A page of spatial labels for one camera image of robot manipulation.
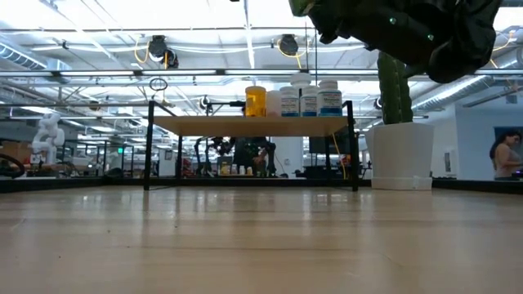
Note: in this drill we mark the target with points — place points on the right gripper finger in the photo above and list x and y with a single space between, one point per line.
335 20

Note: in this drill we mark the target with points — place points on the large white medicine bottle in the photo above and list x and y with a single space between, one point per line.
301 79

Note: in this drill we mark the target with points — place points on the white bottle blue label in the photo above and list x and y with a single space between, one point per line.
289 104
309 104
330 100

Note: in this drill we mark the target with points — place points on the orange bottle white cap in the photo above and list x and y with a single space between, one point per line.
255 102

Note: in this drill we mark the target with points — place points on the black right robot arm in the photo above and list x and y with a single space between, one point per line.
461 45

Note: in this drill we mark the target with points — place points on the wooden shelf black legs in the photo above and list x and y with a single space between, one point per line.
245 126

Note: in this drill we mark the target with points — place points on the green cactus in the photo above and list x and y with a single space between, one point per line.
394 98

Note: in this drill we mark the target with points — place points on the white plant pot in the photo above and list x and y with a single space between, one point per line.
400 155

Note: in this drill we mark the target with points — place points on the background black robot arms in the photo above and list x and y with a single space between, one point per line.
245 153

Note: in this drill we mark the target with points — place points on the person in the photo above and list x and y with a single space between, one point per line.
504 157

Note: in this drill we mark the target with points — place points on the black hanging loop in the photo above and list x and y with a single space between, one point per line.
150 84

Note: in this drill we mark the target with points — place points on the white humanoid robot figure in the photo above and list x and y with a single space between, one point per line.
48 139

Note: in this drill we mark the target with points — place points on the black metal table frame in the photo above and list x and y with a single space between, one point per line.
61 184

